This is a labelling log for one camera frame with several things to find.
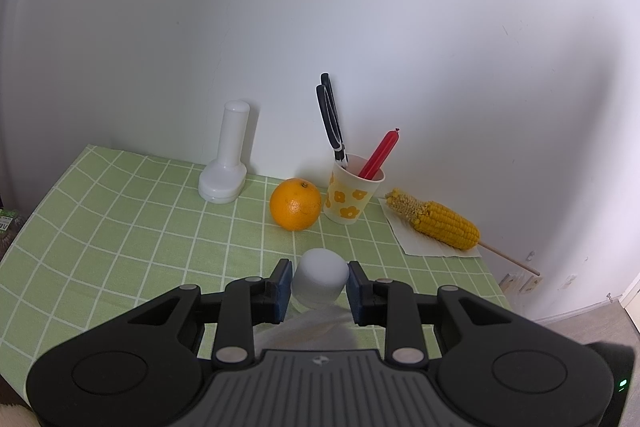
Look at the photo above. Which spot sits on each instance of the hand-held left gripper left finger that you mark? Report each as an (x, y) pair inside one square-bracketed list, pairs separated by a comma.
[(284, 281)]

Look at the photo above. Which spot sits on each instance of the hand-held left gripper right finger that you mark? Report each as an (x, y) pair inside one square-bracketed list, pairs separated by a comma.
[(354, 291)]

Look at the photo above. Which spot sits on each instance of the translucent container with white lid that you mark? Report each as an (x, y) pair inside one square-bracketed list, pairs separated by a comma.
[(320, 274)]

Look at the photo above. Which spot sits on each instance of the orange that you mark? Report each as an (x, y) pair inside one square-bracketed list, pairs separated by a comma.
[(295, 205)]

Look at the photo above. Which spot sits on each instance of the white paper napkin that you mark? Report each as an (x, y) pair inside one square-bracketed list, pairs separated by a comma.
[(420, 248)]

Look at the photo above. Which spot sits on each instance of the paper cup with yellow flowers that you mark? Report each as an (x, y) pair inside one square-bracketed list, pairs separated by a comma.
[(350, 199)]

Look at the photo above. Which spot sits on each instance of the corn cob on wooden stick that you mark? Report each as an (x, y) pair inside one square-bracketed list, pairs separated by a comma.
[(440, 221)]

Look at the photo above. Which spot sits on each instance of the tall white plastic bottle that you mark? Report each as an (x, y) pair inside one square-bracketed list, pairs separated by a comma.
[(229, 157)]

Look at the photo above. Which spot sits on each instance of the red pen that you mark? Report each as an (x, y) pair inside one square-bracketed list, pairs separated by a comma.
[(378, 154)]

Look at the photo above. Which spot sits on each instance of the green checkered tablecloth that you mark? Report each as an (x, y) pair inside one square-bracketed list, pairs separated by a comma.
[(130, 232)]

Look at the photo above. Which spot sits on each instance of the black scissors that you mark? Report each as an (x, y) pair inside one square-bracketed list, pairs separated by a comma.
[(330, 122)]

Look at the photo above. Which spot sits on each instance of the black device with green light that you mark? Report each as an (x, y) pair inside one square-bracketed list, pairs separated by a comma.
[(617, 377)]

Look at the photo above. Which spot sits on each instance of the green printed packet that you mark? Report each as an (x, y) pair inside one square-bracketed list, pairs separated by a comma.
[(7, 224)]

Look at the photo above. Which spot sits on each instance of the cream cloth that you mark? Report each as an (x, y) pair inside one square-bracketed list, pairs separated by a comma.
[(12, 416)]

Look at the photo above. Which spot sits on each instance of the white wall socket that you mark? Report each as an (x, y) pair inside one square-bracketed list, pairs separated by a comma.
[(520, 283)]

